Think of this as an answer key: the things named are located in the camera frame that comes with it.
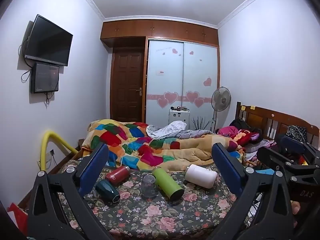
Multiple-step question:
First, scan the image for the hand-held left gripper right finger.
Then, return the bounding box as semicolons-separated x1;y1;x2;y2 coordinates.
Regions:
211;142;296;240

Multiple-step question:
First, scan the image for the black polka dot bag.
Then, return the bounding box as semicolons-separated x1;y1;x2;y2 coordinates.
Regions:
286;125;308;143

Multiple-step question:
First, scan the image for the purple cloth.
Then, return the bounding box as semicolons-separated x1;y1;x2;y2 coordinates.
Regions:
243;140;270;161

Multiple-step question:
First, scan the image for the pink clothing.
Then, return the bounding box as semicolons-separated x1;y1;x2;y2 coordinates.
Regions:
216;126;239;137

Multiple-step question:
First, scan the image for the red bag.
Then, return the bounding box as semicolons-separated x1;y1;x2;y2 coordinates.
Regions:
7;202;29;236

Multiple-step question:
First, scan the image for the green thermos cup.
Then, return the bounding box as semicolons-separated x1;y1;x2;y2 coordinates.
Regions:
152;166;185;202

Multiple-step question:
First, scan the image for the white appliance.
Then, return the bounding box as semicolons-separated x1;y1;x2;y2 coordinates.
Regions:
169;108;191;126

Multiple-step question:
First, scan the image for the white dotted cloth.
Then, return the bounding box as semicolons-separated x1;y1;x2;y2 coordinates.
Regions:
146;121;187;138

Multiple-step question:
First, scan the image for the frosted sliding wardrobe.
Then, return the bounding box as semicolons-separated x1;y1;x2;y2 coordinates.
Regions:
145;38;220;131

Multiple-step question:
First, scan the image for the black television cable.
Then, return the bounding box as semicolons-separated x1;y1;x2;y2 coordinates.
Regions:
18;21;35;83

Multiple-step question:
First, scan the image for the dried twig plant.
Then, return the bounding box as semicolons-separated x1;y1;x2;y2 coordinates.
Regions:
191;116;212;132

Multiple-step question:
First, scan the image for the wall-mounted television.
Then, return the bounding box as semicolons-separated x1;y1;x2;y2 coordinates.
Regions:
24;14;73;67

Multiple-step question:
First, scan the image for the clear glass cup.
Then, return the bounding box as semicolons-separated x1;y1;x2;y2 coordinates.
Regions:
141;174;159;200

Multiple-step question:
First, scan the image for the yellow foam tube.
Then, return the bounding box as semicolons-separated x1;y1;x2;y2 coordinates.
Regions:
41;130;79;171

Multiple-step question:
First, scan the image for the white thermos cup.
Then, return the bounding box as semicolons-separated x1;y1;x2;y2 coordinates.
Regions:
184;164;218;189

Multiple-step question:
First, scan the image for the dark teal cup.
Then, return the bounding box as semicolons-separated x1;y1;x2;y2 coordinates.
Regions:
95;179;121;203

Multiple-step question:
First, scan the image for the standing fan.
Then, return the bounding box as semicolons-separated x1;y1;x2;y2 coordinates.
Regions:
211;87;231;133

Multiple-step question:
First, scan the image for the wooden headboard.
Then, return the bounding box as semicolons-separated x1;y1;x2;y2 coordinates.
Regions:
235;102;320;153

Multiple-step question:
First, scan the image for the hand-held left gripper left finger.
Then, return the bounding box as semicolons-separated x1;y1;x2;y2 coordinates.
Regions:
27;142;115;240

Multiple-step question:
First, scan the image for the floral bed sheet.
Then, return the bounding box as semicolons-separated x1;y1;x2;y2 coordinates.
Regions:
56;164;253;240

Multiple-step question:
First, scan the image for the grey cloth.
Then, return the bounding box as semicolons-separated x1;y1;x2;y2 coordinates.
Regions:
175;129;218;140

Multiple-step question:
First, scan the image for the small black wall monitor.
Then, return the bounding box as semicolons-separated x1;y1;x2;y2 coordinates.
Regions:
30;62;60;94

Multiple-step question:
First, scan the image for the black monitor cable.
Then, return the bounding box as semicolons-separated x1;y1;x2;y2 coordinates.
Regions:
44;91;55;105

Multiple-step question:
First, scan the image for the brown wooden door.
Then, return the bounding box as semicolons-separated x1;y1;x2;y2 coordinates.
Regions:
110;47;146;123

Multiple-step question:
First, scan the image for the red plush toy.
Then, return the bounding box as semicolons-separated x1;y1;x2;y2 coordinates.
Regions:
230;129;260;146

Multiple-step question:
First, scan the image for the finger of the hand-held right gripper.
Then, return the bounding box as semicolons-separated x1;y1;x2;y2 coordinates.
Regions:
257;146;316;178
278;135;320;167

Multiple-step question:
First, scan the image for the red thermos cup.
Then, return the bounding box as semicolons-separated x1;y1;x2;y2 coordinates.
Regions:
105;166;131;184

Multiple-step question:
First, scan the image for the person's right hand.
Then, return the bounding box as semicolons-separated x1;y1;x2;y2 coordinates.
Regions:
291;201;302;215

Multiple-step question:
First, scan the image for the wooden overhead cabinet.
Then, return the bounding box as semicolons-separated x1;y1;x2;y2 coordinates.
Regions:
100;20;220;48

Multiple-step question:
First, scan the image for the colourful patchwork blanket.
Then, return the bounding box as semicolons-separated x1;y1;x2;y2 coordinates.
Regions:
82;119;245;173

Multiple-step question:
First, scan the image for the wooden bed frame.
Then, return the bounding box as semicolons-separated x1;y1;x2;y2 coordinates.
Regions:
47;139;88;176

